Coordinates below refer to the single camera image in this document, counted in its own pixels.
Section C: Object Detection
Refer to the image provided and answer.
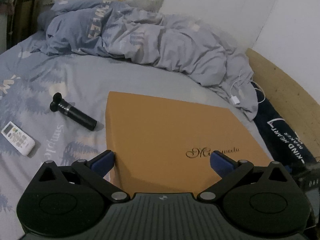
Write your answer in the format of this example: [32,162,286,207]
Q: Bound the grey patterned bed sheet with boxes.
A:
[0,31,276,240]

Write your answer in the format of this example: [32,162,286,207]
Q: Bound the wooden headboard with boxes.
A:
[246,49,320,158]

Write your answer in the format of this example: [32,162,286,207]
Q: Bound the grey blue duvet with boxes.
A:
[34,0,258,120]

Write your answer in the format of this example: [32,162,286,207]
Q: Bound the white charger with cable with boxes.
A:
[229,70,266,105]

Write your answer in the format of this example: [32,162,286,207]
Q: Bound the brown bedside cabinet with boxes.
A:
[1,0,40,49]

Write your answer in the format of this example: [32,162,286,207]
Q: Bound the white remote control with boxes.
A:
[1,121,35,156]

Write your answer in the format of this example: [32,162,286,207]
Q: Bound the brown cardboard box lid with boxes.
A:
[105,92,271,195]

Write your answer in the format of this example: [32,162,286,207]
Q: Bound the black cylindrical handheld device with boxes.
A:
[49,93,97,131]

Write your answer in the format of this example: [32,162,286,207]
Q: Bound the black printed pillow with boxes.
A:
[251,82,317,175]

